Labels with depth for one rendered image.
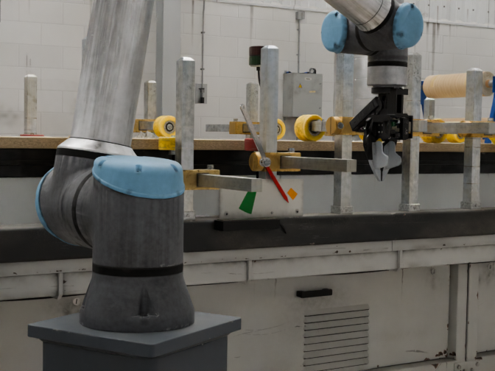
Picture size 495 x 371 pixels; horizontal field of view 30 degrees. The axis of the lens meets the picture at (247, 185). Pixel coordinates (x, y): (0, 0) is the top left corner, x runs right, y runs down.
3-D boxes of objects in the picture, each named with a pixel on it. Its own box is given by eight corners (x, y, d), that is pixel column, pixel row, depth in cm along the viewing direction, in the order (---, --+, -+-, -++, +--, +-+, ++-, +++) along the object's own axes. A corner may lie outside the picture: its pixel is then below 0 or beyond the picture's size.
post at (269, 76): (275, 227, 245) (278, 45, 243) (264, 227, 243) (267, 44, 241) (268, 226, 248) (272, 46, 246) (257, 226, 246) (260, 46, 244)
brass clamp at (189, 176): (221, 189, 234) (221, 169, 234) (173, 191, 227) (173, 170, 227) (208, 188, 239) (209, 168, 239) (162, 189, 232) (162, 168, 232)
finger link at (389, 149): (394, 182, 208) (395, 140, 207) (376, 180, 213) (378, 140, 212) (404, 182, 210) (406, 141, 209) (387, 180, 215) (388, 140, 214)
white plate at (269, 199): (303, 216, 249) (304, 178, 248) (219, 218, 235) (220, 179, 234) (302, 216, 249) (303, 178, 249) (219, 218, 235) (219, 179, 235)
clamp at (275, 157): (300, 171, 248) (301, 152, 247) (258, 171, 240) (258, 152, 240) (289, 170, 252) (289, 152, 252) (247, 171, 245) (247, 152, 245)
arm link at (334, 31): (351, 5, 193) (393, 11, 200) (315, 10, 202) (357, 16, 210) (350, 50, 193) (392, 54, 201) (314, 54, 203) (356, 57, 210)
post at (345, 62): (350, 216, 258) (354, 44, 256) (340, 217, 256) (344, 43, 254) (342, 216, 261) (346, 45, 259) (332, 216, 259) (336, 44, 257)
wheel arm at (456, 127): (496, 134, 250) (497, 120, 250) (488, 133, 248) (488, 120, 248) (378, 132, 293) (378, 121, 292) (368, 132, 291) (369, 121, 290)
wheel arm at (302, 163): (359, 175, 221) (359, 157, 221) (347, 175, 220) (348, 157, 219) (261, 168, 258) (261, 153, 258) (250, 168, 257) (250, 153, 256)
